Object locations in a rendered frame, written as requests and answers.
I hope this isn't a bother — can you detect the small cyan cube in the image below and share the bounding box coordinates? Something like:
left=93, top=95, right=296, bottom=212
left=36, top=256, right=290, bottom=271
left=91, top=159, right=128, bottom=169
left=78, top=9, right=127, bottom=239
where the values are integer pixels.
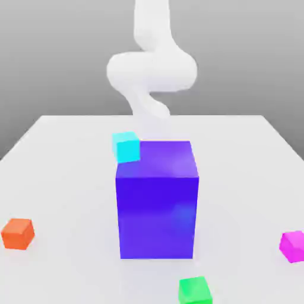
left=112, top=131, right=141, bottom=164

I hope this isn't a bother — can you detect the small orange cube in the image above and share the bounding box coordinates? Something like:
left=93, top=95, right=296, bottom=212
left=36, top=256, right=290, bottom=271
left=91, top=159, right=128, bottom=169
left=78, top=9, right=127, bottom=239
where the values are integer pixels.
left=1, top=218, right=36, bottom=251

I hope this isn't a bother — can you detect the large purple box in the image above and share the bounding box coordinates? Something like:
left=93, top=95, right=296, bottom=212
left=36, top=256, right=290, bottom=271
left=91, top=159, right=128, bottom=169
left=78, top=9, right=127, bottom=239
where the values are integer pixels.
left=115, top=140, right=200, bottom=260

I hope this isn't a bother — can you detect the small magenta cube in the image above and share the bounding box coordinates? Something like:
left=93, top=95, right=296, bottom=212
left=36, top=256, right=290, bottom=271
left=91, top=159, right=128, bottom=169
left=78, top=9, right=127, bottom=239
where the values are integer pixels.
left=278, top=230, right=304, bottom=264

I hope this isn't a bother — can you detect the small green cube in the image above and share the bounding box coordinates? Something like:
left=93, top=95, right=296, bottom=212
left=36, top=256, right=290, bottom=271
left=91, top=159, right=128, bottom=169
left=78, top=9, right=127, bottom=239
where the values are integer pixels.
left=178, top=275, right=213, bottom=304

